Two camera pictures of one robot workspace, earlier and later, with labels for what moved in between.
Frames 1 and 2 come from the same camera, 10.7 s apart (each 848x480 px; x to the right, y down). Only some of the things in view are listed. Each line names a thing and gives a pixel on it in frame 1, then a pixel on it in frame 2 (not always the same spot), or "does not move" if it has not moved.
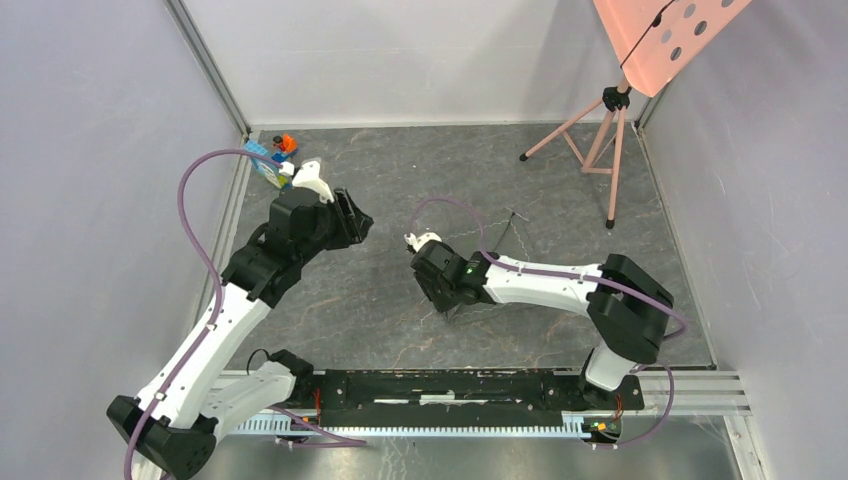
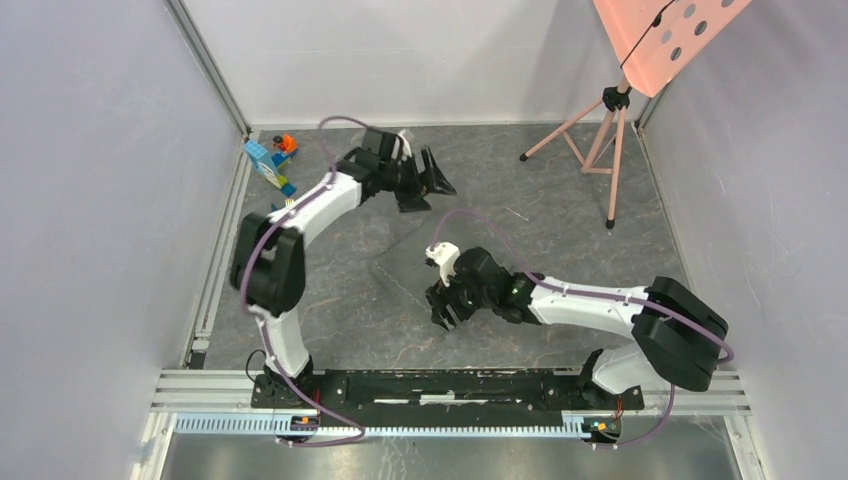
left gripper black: (356, 224) → (412, 200)
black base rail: (366, 395) does not move
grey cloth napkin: (523, 236) → (404, 261)
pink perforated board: (656, 39) does not move
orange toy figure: (286, 143) does not move
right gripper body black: (439, 293) does not move
